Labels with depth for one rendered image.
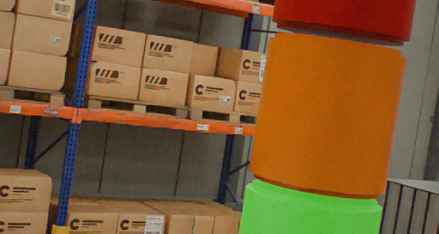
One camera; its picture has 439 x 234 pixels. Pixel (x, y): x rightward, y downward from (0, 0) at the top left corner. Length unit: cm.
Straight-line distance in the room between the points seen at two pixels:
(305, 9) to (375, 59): 3
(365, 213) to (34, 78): 808
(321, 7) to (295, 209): 7
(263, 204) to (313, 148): 3
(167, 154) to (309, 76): 1042
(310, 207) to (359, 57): 5
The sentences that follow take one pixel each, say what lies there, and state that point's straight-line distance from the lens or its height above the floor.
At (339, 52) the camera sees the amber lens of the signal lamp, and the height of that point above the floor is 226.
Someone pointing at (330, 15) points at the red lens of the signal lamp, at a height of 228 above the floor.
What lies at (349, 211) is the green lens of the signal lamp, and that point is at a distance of 29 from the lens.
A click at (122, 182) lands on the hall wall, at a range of 1045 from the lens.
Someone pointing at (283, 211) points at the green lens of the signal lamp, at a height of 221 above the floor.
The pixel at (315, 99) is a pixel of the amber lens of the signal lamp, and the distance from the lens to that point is 28.
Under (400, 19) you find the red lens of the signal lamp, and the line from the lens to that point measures 29.
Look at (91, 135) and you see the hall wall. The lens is 1013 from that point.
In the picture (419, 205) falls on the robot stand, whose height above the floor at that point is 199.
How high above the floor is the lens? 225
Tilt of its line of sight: 3 degrees down
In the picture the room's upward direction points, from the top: 9 degrees clockwise
